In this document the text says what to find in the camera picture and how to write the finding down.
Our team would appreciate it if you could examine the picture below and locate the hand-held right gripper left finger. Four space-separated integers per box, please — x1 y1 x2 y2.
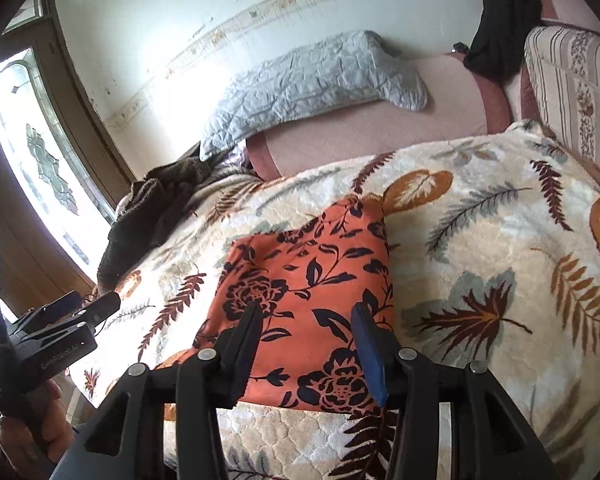
50 302 265 480

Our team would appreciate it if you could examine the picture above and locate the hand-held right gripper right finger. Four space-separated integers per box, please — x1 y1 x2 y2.
351 304 543 480

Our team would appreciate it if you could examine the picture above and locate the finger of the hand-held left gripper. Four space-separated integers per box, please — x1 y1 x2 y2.
35 291 82 321
40 292 122 340

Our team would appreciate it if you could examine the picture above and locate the orange black floral garment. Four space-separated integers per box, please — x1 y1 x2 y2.
192 195 396 415

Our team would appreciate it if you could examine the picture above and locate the person's left hand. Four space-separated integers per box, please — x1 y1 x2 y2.
0 377 77 476

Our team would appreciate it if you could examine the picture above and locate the brown fuzzy blanket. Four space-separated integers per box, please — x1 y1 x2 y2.
96 142 211 286

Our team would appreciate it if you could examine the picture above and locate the stained glass window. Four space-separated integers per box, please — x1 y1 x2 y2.
0 0 113 273

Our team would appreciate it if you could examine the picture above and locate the cream leaf print blanket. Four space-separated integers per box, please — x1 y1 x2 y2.
65 119 600 480

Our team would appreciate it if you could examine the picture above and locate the clear plastic bag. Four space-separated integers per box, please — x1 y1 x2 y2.
215 147 256 176

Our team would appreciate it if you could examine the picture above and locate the pink mattress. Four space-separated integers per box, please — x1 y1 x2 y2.
245 52 513 181

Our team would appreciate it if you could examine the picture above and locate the grey quilted pillow cover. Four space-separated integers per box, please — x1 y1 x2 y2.
200 30 429 161

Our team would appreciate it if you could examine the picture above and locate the striped floral cushion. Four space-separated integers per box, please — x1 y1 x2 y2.
522 25 600 181

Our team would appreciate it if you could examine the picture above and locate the black clothing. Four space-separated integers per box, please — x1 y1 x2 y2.
462 0 548 81

